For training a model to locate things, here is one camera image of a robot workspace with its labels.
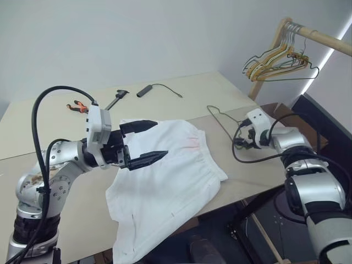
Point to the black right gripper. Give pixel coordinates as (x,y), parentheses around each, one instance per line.
(248,134)

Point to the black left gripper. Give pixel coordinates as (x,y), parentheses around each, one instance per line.
(114,154)

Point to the white shorts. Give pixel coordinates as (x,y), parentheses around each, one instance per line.
(165,178)

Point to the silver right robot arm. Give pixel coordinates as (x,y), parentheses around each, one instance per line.
(313,178)

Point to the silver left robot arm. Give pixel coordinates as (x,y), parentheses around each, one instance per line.
(60,187)

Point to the black metal caliper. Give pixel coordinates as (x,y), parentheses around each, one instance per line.
(120,94)

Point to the bunch of hangers on rack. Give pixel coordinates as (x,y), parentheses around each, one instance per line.
(264,70)

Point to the black panel furniture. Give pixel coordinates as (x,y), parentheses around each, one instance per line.
(330,118)

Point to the black stand base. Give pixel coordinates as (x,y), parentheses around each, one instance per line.
(261,233)

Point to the thin wooden stick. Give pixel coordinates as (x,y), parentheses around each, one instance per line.
(268,239)

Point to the wooden clothes rack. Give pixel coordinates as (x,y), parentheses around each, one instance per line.
(325,59)

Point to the wooden rack rod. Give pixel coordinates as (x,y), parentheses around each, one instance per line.
(324,37)

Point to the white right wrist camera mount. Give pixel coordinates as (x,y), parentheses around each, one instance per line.
(258,118)

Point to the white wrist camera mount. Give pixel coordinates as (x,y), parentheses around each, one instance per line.
(97,123)
(258,118)

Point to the wooden rack post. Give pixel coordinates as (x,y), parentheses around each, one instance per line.
(257,88)

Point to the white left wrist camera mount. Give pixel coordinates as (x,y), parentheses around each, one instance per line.
(97,123)

